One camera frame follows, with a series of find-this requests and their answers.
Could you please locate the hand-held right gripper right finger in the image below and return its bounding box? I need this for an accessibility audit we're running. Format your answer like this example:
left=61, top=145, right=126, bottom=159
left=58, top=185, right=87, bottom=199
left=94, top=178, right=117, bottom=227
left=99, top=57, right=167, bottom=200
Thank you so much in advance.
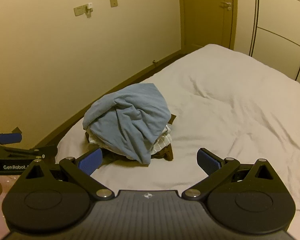
left=181, top=148, right=280, bottom=202

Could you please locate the white plug adapter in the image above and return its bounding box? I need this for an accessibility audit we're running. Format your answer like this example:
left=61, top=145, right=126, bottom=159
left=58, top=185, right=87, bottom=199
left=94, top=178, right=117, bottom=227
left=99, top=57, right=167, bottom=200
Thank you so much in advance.
left=84, top=2, right=94, bottom=18

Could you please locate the white bed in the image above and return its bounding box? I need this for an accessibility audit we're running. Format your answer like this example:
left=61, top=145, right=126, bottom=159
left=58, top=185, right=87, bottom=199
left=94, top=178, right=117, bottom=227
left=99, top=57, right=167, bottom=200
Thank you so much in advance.
left=55, top=44, right=300, bottom=213

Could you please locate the brown skirting board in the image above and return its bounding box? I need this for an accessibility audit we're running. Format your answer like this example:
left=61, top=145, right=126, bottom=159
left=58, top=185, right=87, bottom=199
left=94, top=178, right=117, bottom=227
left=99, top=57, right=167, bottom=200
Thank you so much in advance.
left=32, top=49, right=186, bottom=151

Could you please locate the cream wardrobe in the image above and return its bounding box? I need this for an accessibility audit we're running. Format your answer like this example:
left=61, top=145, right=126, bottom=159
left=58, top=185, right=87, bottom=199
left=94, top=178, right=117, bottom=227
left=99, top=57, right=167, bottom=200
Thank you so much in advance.
left=249, top=0, right=300, bottom=88

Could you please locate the white striped shirt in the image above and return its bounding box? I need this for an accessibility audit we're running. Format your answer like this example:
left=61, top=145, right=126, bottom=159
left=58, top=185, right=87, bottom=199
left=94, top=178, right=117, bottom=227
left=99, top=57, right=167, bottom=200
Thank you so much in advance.
left=86, top=124, right=172, bottom=156

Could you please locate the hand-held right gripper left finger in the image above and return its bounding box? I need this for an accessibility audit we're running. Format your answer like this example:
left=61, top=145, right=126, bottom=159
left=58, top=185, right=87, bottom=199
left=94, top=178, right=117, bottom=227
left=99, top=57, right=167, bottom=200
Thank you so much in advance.
left=21, top=148, right=115, bottom=201

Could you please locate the brown garment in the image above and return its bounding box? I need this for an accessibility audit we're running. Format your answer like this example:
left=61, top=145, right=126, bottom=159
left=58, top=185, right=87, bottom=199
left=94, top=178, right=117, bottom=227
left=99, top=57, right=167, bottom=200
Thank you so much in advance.
left=84, top=114, right=177, bottom=162

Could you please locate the blue printed t-shirt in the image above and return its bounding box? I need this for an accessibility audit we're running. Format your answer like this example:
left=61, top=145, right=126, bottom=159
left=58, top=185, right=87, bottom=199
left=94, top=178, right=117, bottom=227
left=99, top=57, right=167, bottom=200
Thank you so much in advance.
left=82, top=82, right=172, bottom=165

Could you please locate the wooden door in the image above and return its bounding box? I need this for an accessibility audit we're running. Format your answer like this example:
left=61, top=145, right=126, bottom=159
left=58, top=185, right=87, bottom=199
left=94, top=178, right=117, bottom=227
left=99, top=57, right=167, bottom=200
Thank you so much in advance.
left=177, top=0, right=238, bottom=55

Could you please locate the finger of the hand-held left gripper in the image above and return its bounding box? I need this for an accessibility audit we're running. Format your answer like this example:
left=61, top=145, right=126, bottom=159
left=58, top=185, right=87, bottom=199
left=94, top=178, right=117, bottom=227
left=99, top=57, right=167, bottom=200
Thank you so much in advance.
left=0, top=144, right=58, bottom=165
left=0, top=127, right=23, bottom=147

